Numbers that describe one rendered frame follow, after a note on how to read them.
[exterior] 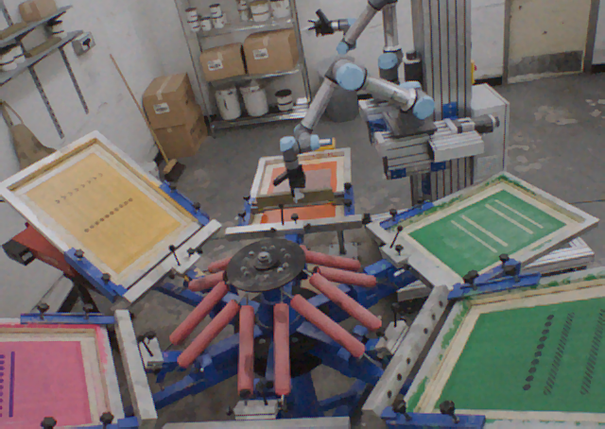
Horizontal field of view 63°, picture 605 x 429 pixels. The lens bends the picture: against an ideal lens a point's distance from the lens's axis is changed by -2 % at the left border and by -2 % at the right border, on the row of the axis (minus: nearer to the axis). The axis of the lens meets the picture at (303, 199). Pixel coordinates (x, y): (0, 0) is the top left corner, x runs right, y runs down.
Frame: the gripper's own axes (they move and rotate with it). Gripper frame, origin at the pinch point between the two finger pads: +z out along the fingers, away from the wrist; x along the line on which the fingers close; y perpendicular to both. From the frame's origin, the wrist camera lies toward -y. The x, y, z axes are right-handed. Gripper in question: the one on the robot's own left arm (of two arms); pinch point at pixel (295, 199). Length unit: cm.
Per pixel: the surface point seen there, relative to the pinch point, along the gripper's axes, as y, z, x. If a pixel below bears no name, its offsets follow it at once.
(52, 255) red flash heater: -121, -6, -36
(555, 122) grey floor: 227, 107, 257
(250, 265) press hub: -6, -25, -81
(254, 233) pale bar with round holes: -19.9, 4.0, -21.4
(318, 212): 10.4, 10.2, 0.9
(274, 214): -13.7, 10.0, 2.5
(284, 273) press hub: 8, -25, -87
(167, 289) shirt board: -62, 13, -47
